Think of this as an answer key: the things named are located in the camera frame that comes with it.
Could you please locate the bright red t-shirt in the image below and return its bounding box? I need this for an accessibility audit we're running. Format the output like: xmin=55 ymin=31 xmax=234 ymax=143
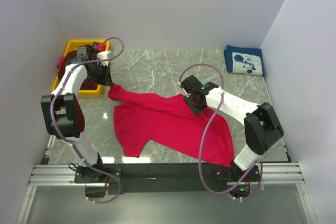
xmin=108 ymin=84 xmax=234 ymax=167

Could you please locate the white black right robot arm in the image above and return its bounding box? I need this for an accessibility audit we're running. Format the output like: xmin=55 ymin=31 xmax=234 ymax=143
xmin=181 ymin=75 xmax=284 ymax=182

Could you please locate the folded blue printed t-shirt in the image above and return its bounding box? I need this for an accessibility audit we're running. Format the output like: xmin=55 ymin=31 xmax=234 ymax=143
xmin=223 ymin=45 xmax=265 ymax=77

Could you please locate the yellow plastic bin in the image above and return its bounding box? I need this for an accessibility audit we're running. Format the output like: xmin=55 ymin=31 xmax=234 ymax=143
xmin=51 ymin=39 xmax=110 ymax=96

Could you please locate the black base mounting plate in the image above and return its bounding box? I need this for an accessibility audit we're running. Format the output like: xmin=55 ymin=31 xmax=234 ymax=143
xmin=74 ymin=163 xmax=260 ymax=198

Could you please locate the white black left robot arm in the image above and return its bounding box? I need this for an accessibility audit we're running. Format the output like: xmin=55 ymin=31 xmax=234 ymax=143
xmin=40 ymin=46 xmax=114 ymax=183

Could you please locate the pink garment in bin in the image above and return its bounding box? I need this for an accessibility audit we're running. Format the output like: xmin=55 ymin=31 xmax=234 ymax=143
xmin=57 ymin=57 xmax=67 ymax=68

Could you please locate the aluminium frame rail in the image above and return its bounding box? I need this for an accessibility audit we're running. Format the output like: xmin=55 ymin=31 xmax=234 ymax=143
xmin=28 ymin=163 xmax=304 ymax=186

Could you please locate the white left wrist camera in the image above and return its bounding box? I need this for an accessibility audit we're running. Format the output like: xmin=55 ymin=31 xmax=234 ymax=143
xmin=97 ymin=50 xmax=113 ymax=66

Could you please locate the dark maroon t-shirt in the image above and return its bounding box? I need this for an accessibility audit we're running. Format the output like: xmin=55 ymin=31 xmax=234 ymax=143
xmin=57 ymin=50 xmax=98 ymax=95

